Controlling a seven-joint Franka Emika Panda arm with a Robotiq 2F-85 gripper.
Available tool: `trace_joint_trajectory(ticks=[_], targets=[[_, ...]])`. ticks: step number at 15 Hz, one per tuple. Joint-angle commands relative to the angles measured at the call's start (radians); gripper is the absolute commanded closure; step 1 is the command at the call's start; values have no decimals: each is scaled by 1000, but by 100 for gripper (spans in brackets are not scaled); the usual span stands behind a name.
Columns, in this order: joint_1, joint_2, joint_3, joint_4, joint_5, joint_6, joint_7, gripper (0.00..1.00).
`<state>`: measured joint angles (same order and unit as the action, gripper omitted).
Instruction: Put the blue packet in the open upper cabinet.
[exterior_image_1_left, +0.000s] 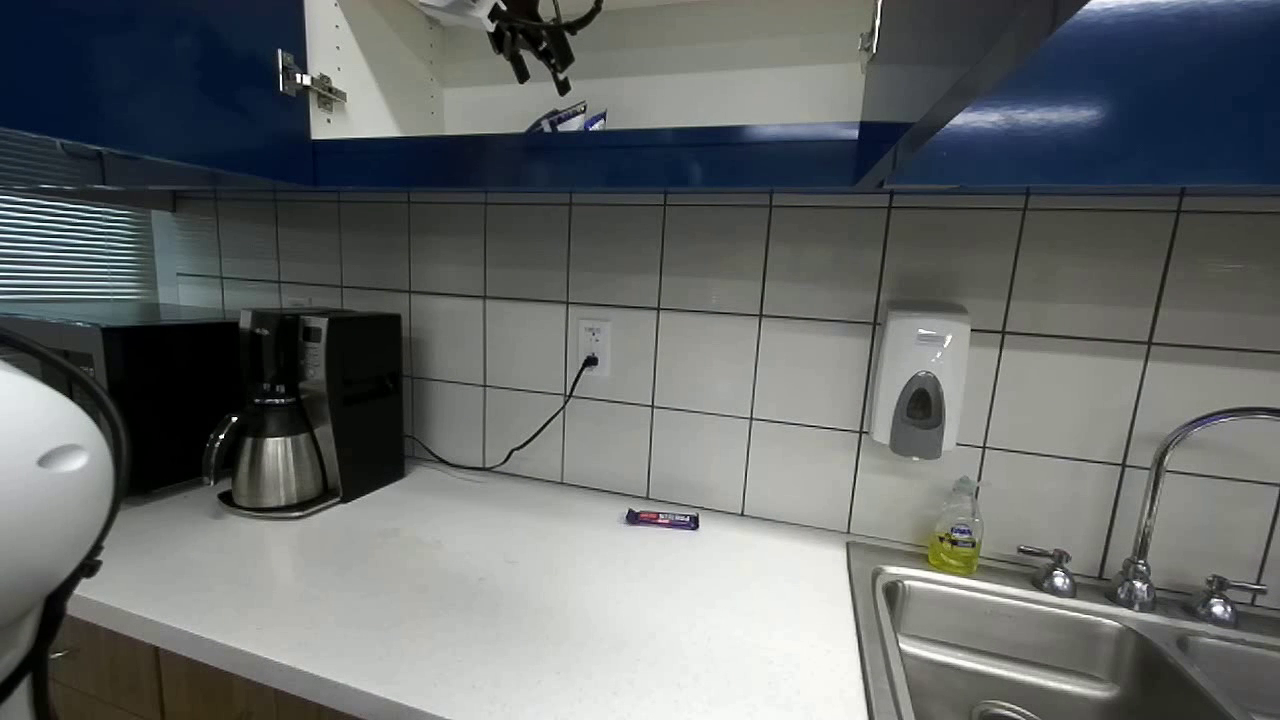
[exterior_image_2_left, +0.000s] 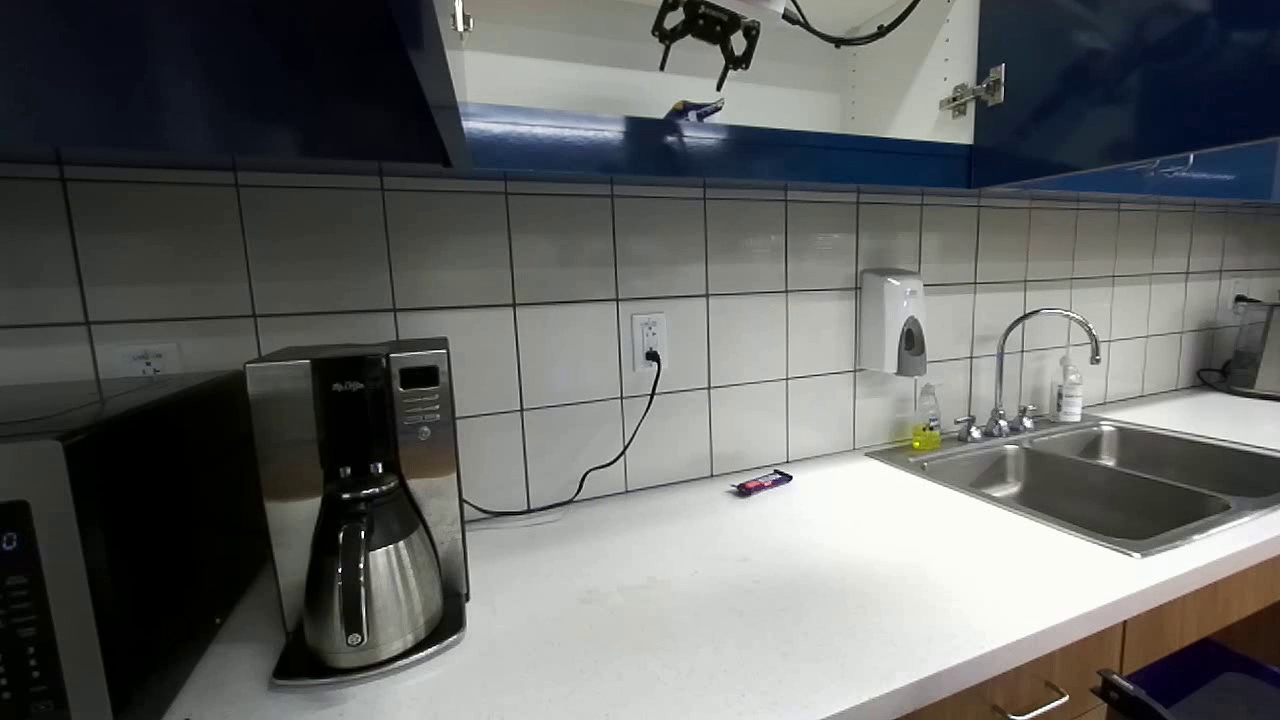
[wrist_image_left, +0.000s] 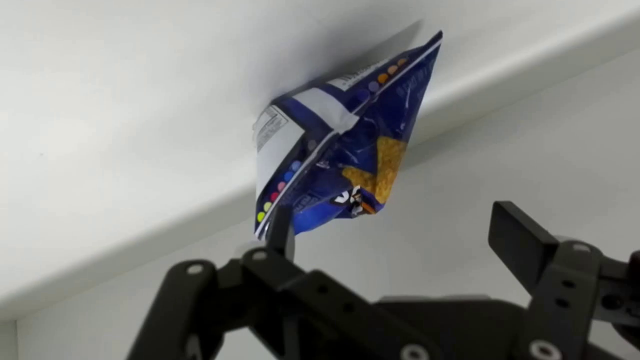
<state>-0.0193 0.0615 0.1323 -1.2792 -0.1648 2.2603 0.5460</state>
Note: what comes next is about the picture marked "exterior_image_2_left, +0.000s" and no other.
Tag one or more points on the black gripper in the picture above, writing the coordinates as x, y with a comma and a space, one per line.
714, 21

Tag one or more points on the blue snack packet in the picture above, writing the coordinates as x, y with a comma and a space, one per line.
699, 109

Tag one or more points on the open white cabinet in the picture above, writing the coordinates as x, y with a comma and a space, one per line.
587, 83

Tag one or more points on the metal cabinet hinge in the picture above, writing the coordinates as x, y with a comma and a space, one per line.
976, 92

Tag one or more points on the blue cabinet door with hinge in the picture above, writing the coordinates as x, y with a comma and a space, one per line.
1133, 83

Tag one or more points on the closed blue cabinet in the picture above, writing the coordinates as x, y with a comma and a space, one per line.
1175, 171

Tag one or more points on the dark blue cabinet door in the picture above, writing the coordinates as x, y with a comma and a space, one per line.
201, 83

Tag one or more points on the wooden lower cabinet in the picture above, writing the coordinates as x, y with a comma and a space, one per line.
1200, 616

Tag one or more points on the chrome sink faucet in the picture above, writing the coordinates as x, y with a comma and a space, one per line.
1027, 321

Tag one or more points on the small dark candy bar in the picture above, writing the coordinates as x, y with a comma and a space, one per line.
761, 480

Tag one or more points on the yellow dish soap bottle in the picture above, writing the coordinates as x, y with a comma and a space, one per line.
920, 429

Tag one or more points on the black steel coffee maker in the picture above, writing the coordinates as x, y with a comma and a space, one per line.
426, 442

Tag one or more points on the small white pump bottle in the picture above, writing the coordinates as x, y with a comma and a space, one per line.
1069, 394

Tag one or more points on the stainless steel double sink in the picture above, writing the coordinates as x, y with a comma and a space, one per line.
1066, 485

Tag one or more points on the stainless steel carafe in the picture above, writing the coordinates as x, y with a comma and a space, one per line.
372, 587

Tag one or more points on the dark countertop appliance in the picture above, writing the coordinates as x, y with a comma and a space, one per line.
1253, 351

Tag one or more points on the black microwave oven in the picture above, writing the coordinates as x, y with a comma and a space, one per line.
144, 535

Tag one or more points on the dark blue chair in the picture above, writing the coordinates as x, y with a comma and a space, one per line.
1200, 683

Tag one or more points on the white wall outlet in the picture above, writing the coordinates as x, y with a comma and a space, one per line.
650, 334
150, 363

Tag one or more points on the white wall soap dispenser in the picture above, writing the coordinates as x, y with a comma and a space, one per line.
888, 321

